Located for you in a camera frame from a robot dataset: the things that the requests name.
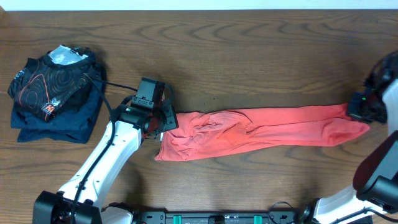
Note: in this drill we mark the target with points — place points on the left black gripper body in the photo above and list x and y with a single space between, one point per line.
166 121

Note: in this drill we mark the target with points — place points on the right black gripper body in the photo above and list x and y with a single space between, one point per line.
370 107

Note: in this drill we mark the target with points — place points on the red printed t-shirt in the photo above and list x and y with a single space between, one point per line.
228 132

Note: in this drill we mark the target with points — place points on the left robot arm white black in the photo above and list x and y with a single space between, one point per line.
147 113

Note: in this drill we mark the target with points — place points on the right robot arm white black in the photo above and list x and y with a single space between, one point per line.
374 188

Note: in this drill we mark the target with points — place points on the navy blue folded shirt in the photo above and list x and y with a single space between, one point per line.
73 121

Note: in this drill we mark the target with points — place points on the black orange patterned folded shirt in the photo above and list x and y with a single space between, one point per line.
45 84

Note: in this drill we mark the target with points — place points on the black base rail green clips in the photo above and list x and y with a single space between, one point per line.
217 217

